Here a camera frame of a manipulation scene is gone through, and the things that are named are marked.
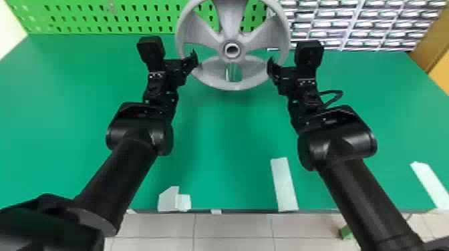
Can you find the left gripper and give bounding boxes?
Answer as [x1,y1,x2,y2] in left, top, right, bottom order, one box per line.
[162,49,200,89]

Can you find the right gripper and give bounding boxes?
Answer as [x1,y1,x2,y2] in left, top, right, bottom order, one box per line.
[266,57,302,96]

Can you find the grey wheel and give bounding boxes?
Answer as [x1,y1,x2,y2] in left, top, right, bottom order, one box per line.
[174,0,292,91]

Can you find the white drawer cabinet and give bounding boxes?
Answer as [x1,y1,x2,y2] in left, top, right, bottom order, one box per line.
[267,0,449,53]

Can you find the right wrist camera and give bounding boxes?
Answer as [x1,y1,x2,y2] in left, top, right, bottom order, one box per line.
[293,39,325,70]

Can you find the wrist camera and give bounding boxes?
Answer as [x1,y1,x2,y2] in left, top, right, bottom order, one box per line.
[293,39,325,70]
[136,35,167,72]

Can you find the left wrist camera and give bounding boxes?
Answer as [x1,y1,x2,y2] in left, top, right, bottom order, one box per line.
[136,35,167,72]

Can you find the black cable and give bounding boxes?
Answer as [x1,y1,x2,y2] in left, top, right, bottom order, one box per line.
[317,89,345,109]

